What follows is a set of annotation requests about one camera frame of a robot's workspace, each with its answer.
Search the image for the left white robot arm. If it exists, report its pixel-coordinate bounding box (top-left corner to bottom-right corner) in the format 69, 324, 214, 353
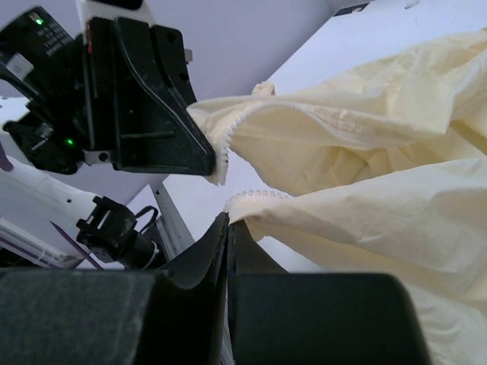
1, 1, 216, 268

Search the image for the cream yellow jacket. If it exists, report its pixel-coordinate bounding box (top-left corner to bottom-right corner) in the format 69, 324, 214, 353
188, 30, 486, 364

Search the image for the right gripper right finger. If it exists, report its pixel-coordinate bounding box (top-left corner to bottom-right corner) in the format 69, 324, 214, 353
228, 222, 431, 364

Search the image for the aluminium table frame rail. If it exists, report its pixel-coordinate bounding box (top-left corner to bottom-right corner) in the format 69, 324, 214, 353
152, 183, 195, 261

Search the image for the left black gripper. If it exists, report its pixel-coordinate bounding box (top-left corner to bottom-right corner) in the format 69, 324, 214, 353
1, 6, 215, 176

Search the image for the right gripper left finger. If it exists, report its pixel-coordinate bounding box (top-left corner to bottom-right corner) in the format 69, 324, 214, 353
1, 214, 228, 364

